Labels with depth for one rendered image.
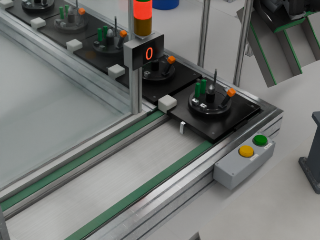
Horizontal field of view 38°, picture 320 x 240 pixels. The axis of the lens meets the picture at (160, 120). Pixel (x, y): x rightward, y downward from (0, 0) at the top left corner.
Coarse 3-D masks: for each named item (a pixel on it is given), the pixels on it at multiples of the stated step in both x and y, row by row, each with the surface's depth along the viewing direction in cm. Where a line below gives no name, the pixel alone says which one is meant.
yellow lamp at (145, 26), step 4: (136, 20) 127; (140, 20) 126; (144, 20) 126; (148, 20) 127; (136, 24) 127; (140, 24) 127; (144, 24) 127; (148, 24) 127; (136, 28) 128; (140, 28) 127; (144, 28) 127; (148, 28) 128; (136, 32) 129; (140, 32) 128; (144, 32) 128; (148, 32) 129
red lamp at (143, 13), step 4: (136, 4) 124; (140, 4) 123; (144, 4) 123; (148, 4) 124; (136, 8) 124; (140, 8) 124; (144, 8) 124; (148, 8) 124; (136, 12) 125; (140, 12) 125; (144, 12) 125; (148, 12) 125; (136, 16) 126; (140, 16) 125; (144, 16) 125; (148, 16) 126
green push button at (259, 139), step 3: (258, 135) 142; (261, 135) 142; (255, 138) 141; (258, 138) 141; (261, 138) 141; (264, 138) 141; (255, 141) 140; (258, 141) 140; (261, 141) 140; (264, 141) 140; (258, 144) 140; (261, 144) 140; (264, 144) 140
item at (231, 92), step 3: (225, 87) 145; (225, 90) 144; (228, 90) 143; (231, 90) 143; (234, 90) 143; (228, 93) 143; (231, 93) 142; (234, 93) 143; (228, 96) 144; (231, 96) 143; (225, 99) 146; (228, 99) 145; (222, 102) 147; (225, 102) 146; (222, 105) 148
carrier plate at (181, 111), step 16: (208, 80) 165; (176, 96) 157; (240, 96) 158; (176, 112) 150; (192, 112) 150; (240, 112) 151; (256, 112) 153; (192, 128) 145; (208, 128) 144; (224, 128) 145
